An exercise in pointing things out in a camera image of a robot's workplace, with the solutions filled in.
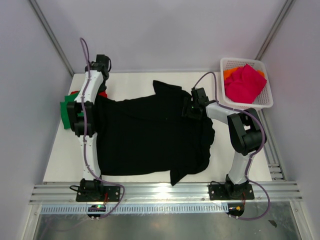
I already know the black t shirt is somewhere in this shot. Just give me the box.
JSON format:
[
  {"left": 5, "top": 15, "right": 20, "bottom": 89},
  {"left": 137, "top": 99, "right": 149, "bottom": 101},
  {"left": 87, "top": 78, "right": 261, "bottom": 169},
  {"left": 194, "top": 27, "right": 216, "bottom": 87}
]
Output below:
[{"left": 94, "top": 80, "right": 215, "bottom": 185}]

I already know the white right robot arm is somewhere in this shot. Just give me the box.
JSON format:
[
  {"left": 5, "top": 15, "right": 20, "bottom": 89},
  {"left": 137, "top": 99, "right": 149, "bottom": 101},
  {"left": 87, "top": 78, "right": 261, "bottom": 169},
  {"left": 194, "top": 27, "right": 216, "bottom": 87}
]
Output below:
[{"left": 182, "top": 87, "right": 267, "bottom": 200}]

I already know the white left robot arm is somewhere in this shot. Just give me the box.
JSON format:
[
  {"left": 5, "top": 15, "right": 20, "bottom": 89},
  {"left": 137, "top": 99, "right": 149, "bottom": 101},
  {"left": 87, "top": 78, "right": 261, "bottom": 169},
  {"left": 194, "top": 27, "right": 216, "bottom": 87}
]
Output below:
[{"left": 66, "top": 54, "right": 111, "bottom": 201}]

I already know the red t shirt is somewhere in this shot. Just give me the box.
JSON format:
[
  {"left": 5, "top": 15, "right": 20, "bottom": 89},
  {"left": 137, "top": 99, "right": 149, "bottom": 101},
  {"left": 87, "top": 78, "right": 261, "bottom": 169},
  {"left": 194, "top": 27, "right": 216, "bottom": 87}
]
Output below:
[{"left": 70, "top": 91, "right": 108, "bottom": 98}]

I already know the orange t shirt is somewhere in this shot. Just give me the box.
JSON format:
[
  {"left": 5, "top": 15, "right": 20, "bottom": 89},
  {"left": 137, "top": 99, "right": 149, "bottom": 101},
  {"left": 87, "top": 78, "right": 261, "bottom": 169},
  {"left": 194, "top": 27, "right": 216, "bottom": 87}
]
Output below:
[{"left": 223, "top": 67, "right": 265, "bottom": 80}]

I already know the green t shirt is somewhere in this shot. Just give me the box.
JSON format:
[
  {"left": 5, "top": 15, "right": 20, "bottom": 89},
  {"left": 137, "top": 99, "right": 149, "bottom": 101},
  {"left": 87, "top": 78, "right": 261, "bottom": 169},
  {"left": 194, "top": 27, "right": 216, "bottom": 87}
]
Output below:
[{"left": 60, "top": 91, "right": 79, "bottom": 130}]

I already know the pink t shirt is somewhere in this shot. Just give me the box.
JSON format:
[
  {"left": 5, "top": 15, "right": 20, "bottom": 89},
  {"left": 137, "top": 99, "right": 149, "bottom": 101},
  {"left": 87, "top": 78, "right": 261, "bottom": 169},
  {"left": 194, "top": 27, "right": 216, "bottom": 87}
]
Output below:
[{"left": 223, "top": 64, "right": 267, "bottom": 104}]

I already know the white plastic basket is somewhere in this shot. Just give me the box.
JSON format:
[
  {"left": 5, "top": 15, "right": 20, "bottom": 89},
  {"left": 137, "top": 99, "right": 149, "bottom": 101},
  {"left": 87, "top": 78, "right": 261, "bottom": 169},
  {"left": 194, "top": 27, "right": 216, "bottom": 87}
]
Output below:
[{"left": 220, "top": 57, "right": 274, "bottom": 110}]

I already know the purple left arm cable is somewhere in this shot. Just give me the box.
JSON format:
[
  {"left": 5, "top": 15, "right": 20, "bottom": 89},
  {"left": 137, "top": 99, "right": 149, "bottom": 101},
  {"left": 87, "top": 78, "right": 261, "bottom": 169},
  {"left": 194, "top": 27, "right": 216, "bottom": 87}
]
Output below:
[{"left": 79, "top": 37, "right": 126, "bottom": 221}]

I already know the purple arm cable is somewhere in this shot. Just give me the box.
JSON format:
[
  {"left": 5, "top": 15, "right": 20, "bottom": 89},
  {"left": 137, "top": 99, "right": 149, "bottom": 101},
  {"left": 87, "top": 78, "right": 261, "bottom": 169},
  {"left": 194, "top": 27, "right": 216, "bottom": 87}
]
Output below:
[
  {"left": 191, "top": 71, "right": 271, "bottom": 221},
  {"left": 79, "top": 37, "right": 126, "bottom": 221}
]

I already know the left rear frame post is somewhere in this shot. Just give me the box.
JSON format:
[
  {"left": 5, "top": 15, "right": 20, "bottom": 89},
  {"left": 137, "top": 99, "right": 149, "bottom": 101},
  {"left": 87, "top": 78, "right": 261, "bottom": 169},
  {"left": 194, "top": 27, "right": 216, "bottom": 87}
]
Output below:
[{"left": 27, "top": 0, "right": 75, "bottom": 77}]

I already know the frame post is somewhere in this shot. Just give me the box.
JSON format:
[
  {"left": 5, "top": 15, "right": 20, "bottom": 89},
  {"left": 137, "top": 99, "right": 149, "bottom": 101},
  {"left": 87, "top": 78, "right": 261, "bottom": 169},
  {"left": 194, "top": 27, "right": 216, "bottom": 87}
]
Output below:
[
  {"left": 255, "top": 0, "right": 296, "bottom": 61},
  {"left": 27, "top": 0, "right": 75, "bottom": 77}
]

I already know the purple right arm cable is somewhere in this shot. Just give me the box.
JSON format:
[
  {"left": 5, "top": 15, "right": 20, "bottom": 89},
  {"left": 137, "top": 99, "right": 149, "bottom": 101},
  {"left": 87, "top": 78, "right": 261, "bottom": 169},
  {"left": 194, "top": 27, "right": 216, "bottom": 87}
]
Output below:
[{"left": 191, "top": 71, "right": 271, "bottom": 221}]

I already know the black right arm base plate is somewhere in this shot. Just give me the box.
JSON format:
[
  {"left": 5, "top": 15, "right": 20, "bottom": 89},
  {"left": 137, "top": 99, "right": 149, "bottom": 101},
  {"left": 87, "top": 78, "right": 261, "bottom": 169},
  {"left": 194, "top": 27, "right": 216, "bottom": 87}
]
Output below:
[{"left": 208, "top": 181, "right": 255, "bottom": 201}]

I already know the grey slotted cable duct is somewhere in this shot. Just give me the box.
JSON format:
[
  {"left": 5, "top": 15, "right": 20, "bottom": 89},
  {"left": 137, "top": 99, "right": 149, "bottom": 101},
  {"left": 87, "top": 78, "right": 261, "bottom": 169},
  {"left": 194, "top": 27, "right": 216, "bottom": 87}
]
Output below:
[{"left": 40, "top": 202, "right": 229, "bottom": 215}]

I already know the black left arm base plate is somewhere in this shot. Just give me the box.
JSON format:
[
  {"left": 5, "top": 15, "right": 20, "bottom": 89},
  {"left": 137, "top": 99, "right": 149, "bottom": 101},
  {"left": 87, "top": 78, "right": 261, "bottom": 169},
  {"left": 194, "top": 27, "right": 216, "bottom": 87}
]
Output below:
[{"left": 75, "top": 185, "right": 121, "bottom": 202}]

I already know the right rear frame post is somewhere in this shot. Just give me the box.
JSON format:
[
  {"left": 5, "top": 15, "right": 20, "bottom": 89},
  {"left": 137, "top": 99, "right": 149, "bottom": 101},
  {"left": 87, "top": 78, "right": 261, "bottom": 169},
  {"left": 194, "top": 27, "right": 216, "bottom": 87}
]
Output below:
[{"left": 255, "top": 0, "right": 296, "bottom": 61}]

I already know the aluminium front rail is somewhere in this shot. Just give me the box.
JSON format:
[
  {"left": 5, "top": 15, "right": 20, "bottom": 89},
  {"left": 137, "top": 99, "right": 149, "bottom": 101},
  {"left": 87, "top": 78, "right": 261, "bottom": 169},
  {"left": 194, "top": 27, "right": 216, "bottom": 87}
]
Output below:
[{"left": 29, "top": 181, "right": 303, "bottom": 205}]

